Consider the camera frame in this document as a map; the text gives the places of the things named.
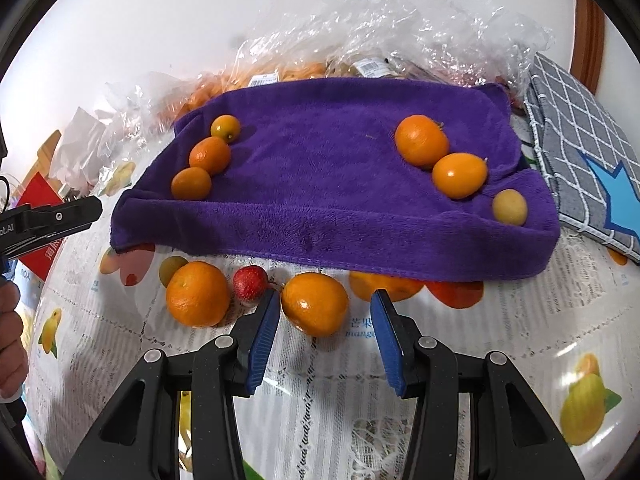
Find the small red fruit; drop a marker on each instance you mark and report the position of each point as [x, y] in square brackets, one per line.
[250, 284]

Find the purple towel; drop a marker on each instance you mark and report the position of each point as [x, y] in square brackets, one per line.
[325, 195]

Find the brown wooden door frame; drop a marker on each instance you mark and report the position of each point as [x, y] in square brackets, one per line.
[590, 35]

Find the fruit print tablecloth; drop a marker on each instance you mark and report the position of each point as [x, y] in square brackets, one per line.
[325, 385]

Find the person's left hand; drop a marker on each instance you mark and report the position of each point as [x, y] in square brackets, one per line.
[11, 345]

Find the small orange mandarin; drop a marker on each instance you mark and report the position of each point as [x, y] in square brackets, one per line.
[225, 127]

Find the red paper bag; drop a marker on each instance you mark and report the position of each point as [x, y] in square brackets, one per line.
[42, 187]

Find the pile of bagged oranges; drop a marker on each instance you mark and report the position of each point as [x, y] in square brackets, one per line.
[300, 71]

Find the white plastic bag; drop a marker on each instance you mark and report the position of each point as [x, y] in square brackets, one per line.
[75, 135]

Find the clear plastic bag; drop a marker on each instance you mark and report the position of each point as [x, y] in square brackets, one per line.
[130, 110]
[450, 25]
[295, 20]

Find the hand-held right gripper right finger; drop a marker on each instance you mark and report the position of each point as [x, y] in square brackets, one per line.
[392, 345]

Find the grey checked cloth blue star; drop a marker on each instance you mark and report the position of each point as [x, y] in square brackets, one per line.
[575, 125]

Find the wooden chair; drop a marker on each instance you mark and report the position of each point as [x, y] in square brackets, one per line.
[47, 152]

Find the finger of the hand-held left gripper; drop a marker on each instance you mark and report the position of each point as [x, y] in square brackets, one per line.
[65, 219]

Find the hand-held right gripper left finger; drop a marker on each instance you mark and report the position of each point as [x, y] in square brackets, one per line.
[262, 340]

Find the small yellow round fruit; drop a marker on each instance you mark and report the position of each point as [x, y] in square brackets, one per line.
[510, 206]
[171, 269]

